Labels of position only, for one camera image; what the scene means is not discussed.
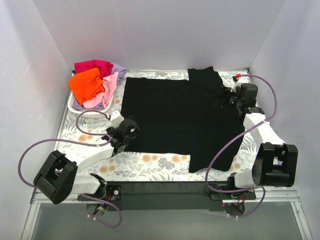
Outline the black t shirt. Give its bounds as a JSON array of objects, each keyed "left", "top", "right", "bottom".
[{"left": 121, "top": 67, "right": 245, "bottom": 173}]

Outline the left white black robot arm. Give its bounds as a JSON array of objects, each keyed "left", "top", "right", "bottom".
[{"left": 33, "top": 115, "right": 141, "bottom": 204}]

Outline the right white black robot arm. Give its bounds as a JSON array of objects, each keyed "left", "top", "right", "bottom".
[{"left": 215, "top": 83, "right": 298, "bottom": 199}]

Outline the white plastic laundry basket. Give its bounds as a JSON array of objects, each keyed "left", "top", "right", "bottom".
[{"left": 67, "top": 92, "right": 116, "bottom": 119}]

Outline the floral patterned table mat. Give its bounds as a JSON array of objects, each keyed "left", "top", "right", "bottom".
[{"left": 55, "top": 70, "right": 259, "bottom": 182}]

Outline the pink t shirt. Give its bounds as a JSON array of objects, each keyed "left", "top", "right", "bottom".
[{"left": 83, "top": 72, "right": 119, "bottom": 109}]

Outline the orange t shirt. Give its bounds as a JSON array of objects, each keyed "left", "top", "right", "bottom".
[{"left": 68, "top": 67, "right": 105, "bottom": 106}]

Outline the lavender t shirt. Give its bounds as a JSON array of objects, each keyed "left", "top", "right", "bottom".
[{"left": 111, "top": 63, "right": 128, "bottom": 82}]

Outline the magenta t shirt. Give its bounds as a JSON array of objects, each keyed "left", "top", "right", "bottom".
[{"left": 74, "top": 59, "right": 114, "bottom": 76}]

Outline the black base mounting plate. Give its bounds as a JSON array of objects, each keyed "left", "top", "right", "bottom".
[{"left": 77, "top": 181, "right": 257, "bottom": 212}]

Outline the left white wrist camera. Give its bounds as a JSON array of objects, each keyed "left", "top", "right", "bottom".
[{"left": 108, "top": 110, "right": 125, "bottom": 128}]

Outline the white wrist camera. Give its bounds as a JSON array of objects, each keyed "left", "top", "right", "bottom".
[
  {"left": 108, "top": 110, "right": 125, "bottom": 128},
  {"left": 230, "top": 73, "right": 250, "bottom": 93}
]

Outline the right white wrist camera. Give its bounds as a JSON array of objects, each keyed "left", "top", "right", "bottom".
[{"left": 230, "top": 73, "right": 250, "bottom": 93}]

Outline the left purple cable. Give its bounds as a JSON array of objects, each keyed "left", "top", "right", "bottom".
[{"left": 18, "top": 111, "right": 123, "bottom": 228}]

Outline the purple cable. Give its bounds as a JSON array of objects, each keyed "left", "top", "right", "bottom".
[
  {"left": 204, "top": 73, "right": 279, "bottom": 219},
  {"left": 18, "top": 111, "right": 123, "bottom": 228}
]

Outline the aluminium frame rail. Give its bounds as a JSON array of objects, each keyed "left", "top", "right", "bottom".
[{"left": 30, "top": 186, "right": 301, "bottom": 204}]

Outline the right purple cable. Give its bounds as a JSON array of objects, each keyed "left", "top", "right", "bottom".
[{"left": 204, "top": 73, "right": 279, "bottom": 219}]

